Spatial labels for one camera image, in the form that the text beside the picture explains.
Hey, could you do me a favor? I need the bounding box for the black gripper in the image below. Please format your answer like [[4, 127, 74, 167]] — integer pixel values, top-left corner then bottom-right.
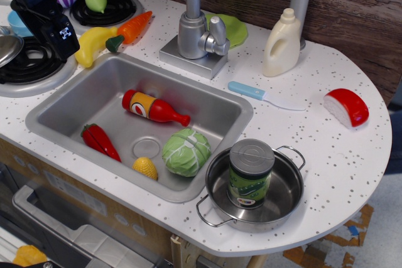
[[41, 14, 80, 61]]

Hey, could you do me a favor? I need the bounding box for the green labelled tin can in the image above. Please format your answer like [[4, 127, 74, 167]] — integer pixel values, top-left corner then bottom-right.
[[227, 139, 275, 208]]

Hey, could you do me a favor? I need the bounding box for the stainless steel pan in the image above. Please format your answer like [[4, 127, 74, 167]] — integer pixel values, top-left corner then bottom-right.
[[196, 146, 306, 233]]

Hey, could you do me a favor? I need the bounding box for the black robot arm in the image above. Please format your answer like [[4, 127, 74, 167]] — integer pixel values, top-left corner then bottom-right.
[[11, 0, 80, 61]]

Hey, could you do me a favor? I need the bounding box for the yellow toy banana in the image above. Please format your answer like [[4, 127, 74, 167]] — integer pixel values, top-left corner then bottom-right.
[[75, 27, 117, 68]]

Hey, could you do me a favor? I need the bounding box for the light blue bowl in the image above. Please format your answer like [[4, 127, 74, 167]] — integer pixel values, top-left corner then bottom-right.
[[8, 11, 33, 38]]

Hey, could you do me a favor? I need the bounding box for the front left stove burner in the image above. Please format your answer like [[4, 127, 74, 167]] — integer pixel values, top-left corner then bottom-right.
[[1, 37, 77, 98]]

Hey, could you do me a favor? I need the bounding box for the stove burner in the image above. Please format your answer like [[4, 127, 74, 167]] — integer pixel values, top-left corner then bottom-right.
[[1, 37, 77, 98], [65, 0, 144, 35]]

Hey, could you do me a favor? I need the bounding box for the green toy pear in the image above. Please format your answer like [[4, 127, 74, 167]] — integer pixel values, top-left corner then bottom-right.
[[85, 0, 107, 13]]

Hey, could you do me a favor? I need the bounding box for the silver pot lid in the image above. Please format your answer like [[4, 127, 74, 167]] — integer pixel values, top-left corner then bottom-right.
[[0, 26, 24, 67]]

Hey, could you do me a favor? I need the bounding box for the right stove burner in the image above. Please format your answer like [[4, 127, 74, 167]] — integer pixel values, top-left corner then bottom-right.
[[65, 0, 144, 35]]

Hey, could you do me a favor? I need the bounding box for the orange toy carrot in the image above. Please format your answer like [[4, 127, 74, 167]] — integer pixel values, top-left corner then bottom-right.
[[106, 11, 153, 53]]

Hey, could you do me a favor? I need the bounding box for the red ketchup bottle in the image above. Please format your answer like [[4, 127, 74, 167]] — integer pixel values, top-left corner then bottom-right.
[[122, 90, 190, 127]]

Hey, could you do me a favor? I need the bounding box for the red toy chili pepper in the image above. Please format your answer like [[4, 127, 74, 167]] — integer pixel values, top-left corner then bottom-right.
[[80, 124, 121, 162]]

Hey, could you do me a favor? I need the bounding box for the silver toy sink basin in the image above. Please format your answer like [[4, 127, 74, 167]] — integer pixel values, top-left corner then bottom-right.
[[26, 54, 253, 203]]

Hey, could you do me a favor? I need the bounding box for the silver toy faucet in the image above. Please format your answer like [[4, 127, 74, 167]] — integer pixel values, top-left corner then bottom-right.
[[159, 0, 230, 79]]

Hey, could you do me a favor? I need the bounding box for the yellow toy corn piece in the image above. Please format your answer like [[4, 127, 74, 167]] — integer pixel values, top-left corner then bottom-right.
[[132, 157, 158, 180]]

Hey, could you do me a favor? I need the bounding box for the green toy cabbage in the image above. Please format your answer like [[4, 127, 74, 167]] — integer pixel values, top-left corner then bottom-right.
[[162, 128, 211, 178]]

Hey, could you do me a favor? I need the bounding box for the green toy plate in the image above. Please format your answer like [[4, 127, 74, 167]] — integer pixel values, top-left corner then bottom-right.
[[205, 14, 248, 49]]

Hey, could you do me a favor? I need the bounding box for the toy oven door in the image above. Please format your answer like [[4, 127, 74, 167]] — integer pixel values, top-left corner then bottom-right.
[[1, 164, 173, 267]]

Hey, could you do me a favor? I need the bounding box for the cream detergent bottle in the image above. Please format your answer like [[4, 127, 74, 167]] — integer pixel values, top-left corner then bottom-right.
[[263, 8, 301, 77]]

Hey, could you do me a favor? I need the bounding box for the yellow toy on floor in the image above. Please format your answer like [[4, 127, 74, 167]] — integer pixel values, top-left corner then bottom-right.
[[12, 245, 48, 267]]

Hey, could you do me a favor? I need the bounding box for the red rind cheese wedge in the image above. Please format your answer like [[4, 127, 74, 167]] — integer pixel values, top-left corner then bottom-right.
[[323, 88, 369, 129]]

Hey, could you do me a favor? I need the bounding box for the blue handled toy knife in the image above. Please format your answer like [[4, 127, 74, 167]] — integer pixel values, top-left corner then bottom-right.
[[227, 81, 305, 111]]

